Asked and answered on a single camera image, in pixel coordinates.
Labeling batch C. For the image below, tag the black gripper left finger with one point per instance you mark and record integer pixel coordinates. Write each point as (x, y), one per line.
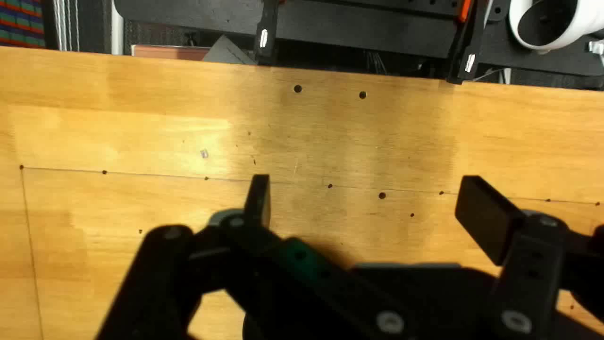
(257, 198)

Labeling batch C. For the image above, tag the black clamp with orange trigger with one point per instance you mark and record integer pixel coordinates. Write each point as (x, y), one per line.
(469, 44)

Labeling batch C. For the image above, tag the black clamp with white label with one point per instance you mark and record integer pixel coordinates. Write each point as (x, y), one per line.
(267, 34)

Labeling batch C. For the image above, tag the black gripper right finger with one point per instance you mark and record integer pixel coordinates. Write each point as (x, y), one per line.
(487, 210)

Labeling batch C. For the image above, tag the black equipment frame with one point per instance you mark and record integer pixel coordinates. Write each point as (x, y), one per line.
(370, 25)

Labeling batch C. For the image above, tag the multicoloured woven cloth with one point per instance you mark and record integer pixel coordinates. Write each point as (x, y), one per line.
(21, 21)

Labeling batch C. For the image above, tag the white round tube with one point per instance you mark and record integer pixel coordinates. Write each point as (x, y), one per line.
(546, 21)

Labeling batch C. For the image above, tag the small green cube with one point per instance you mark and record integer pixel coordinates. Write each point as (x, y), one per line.
(295, 253)

